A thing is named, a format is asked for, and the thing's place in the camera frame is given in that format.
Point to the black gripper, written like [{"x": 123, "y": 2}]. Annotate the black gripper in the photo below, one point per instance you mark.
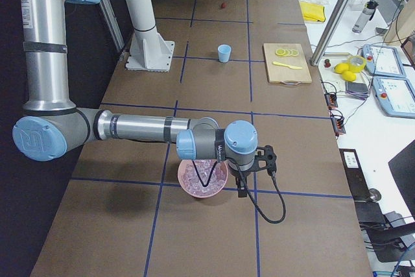
[{"x": 239, "y": 176}]

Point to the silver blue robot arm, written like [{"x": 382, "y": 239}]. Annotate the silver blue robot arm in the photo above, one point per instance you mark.
[{"x": 53, "y": 124}]

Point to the clear ice cubes pile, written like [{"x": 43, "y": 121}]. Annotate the clear ice cubes pile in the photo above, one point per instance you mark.
[{"x": 197, "y": 178}]

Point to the light blue paper cup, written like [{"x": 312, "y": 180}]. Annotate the light blue paper cup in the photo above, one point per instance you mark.
[{"x": 224, "y": 52}]

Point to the pink bowl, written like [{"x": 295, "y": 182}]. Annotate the pink bowl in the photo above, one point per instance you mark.
[{"x": 202, "y": 181}]

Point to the wooden cutting board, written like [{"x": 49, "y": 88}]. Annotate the wooden cutting board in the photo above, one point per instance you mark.
[{"x": 283, "y": 75}]

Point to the yellow plastic knife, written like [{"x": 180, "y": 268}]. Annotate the yellow plastic knife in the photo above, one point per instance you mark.
[{"x": 286, "y": 65}]

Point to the dark notebook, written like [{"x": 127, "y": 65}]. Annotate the dark notebook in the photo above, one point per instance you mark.
[{"x": 358, "y": 90}]

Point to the whole yellow lemon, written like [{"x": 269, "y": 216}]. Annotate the whole yellow lemon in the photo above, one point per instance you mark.
[
  {"x": 349, "y": 76},
  {"x": 341, "y": 67}
]

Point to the black monitor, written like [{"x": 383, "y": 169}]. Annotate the black monitor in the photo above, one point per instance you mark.
[{"x": 402, "y": 170}]

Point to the yellow tape roll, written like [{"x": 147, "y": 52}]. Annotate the yellow tape roll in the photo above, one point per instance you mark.
[{"x": 356, "y": 63}]

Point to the lower teach pendant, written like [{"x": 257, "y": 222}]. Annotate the lower teach pendant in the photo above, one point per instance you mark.
[{"x": 395, "y": 96}]

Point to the teach pendant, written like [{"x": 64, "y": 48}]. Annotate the teach pendant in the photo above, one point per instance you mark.
[
  {"x": 382, "y": 60},
  {"x": 395, "y": 96}
]

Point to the upper teach pendant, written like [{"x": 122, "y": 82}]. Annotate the upper teach pendant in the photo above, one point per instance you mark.
[{"x": 382, "y": 60}]

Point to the yellow cloth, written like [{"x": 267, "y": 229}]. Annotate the yellow cloth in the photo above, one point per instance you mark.
[{"x": 313, "y": 12}]

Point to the clear water bottle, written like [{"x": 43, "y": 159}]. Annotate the clear water bottle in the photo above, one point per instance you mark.
[{"x": 366, "y": 15}]

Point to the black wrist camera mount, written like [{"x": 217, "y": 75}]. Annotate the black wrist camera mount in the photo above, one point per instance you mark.
[{"x": 265, "y": 159}]

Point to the aluminium frame post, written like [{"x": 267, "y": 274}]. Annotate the aluminium frame post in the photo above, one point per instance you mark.
[{"x": 329, "y": 31}]

